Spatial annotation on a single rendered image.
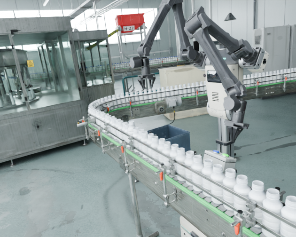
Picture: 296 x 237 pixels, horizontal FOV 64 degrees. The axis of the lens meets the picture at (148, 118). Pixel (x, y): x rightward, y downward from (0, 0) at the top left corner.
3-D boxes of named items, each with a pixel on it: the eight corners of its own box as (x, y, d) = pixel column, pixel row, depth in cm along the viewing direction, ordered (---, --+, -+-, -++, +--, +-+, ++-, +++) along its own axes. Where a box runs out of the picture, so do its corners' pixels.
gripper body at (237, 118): (242, 127, 110) (245, 112, 109) (223, 123, 118) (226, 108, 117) (249, 127, 115) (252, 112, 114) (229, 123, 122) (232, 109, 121)
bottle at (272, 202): (265, 224, 86) (266, 184, 81) (284, 232, 81) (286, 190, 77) (259, 234, 82) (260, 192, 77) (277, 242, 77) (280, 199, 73)
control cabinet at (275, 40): (274, 92, 723) (276, 25, 671) (287, 95, 676) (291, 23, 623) (250, 96, 707) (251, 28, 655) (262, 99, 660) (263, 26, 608)
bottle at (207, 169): (199, 193, 108) (198, 160, 103) (209, 188, 111) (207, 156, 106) (209, 199, 103) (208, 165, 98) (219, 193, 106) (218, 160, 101)
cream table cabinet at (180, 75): (201, 107, 643) (199, 63, 611) (212, 113, 584) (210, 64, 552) (162, 114, 622) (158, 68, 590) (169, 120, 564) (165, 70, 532)
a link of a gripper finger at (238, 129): (234, 143, 113) (237, 123, 112) (221, 139, 118) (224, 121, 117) (241, 142, 118) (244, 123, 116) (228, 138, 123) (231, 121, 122)
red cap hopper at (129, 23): (128, 103, 811) (116, 15, 735) (125, 99, 879) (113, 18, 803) (153, 99, 828) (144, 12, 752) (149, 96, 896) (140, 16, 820)
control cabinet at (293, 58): (299, 88, 739) (304, 22, 687) (314, 90, 692) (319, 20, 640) (276, 92, 724) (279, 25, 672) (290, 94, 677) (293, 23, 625)
